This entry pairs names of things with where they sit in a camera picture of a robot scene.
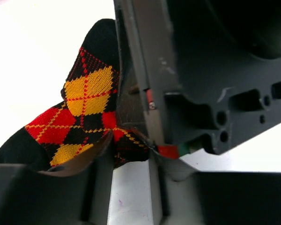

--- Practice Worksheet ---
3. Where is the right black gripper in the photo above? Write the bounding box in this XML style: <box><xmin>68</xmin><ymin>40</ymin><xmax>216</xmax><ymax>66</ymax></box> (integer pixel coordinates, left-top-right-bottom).
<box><xmin>114</xmin><ymin>0</ymin><xmax>281</xmax><ymax>158</ymax></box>

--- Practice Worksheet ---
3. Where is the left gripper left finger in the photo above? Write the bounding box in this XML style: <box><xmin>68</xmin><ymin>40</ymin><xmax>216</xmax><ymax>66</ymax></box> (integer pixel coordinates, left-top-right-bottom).
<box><xmin>37</xmin><ymin>131</ymin><xmax>114</xmax><ymax>225</ymax></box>

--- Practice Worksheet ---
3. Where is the red orange argyle sock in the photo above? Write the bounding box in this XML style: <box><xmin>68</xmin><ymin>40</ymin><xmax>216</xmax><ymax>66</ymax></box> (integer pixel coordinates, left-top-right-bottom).
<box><xmin>0</xmin><ymin>19</ymin><xmax>149</xmax><ymax>171</ymax></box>

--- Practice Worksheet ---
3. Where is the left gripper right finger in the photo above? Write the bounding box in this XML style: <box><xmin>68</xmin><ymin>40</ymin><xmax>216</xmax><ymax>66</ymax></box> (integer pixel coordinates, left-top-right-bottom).
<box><xmin>148</xmin><ymin>150</ymin><xmax>194</xmax><ymax>225</ymax></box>

